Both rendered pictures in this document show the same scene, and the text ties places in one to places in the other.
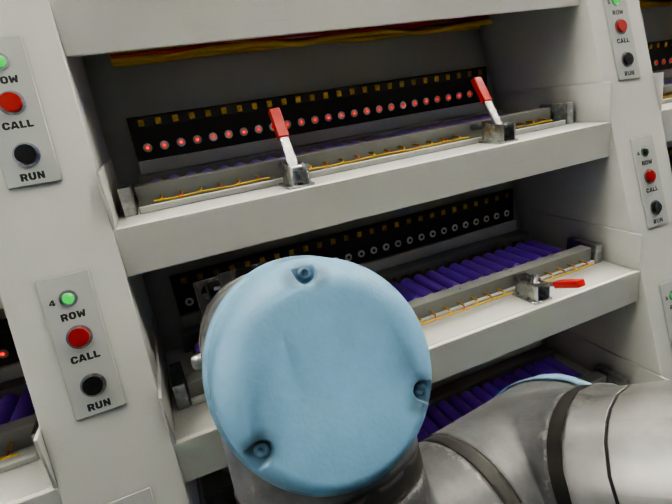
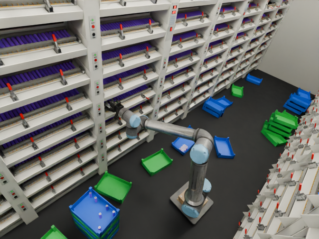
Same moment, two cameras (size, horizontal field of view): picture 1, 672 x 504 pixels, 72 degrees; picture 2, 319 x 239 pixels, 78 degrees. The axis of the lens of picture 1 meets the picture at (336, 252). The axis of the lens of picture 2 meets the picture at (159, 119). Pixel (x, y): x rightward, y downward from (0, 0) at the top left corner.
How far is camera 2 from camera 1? 134 cm
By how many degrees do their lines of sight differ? 49
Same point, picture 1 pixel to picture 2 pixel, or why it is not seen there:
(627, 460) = (148, 124)
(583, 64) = (158, 66)
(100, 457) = (98, 119)
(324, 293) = (136, 119)
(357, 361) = (137, 122)
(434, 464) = not seen: hidden behind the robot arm
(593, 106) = (157, 72)
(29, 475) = (89, 121)
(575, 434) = (145, 122)
